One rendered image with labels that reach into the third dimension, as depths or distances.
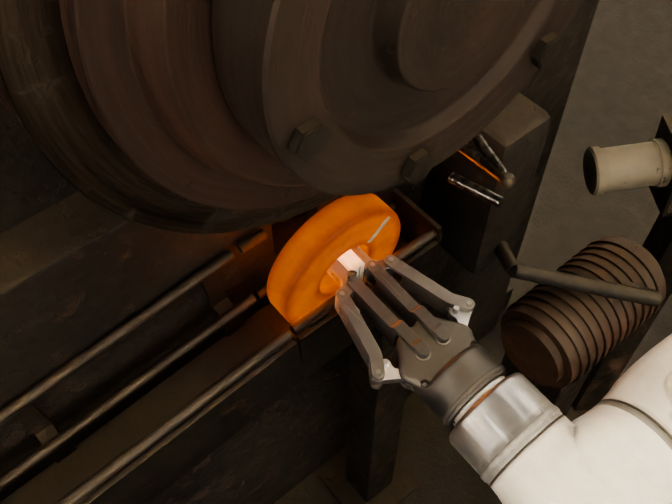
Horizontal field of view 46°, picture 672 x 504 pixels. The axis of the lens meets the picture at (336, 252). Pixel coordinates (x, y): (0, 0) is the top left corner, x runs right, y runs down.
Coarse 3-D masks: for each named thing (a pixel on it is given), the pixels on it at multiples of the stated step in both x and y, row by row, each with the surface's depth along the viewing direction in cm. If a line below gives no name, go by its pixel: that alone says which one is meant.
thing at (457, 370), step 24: (432, 336) 72; (456, 336) 73; (408, 360) 71; (432, 360) 71; (456, 360) 68; (480, 360) 69; (408, 384) 71; (432, 384) 69; (456, 384) 68; (480, 384) 67; (432, 408) 70; (456, 408) 68
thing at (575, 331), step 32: (576, 256) 108; (608, 256) 105; (640, 256) 105; (544, 288) 104; (512, 320) 104; (544, 320) 100; (576, 320) 99; (608, 320) 101; (640, 320) 106; (512, 352) 107; (544, 352) 100; (576, 352) 99; (608, 352) 105; (544, 384) 104; (576, 384) 113
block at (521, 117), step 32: (512, 128) 82; (544, 128) 84; (448, 160) 90; (512, 160) 83; (448, 192) 93; (512, 192) 89; (448, 224) 97; (480, 224) 92; (512, 224) 96; (480, 256) 96
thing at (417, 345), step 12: (348, 276) 75; (360, 288) 75; (360, 300) 75; (372, 300) 74; (372, 312) 74; (384, 312) 74; (384, 324) 73; (396, 324) 72; (396, 336) 73; (408, 336) 72; (420, 348) 71
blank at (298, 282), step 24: (312, 216) 74; (336, 216) 73; (360, 216) 74; (384, 216) 77; (312, 240) 73; (336, 240) 73; (360, 240) 77; (384, 240) 80; (288, 264) 73; (312, 264) 73; (288, 288) 74; (312, 288) 77; (336, 288) 82; (288, 312) 77
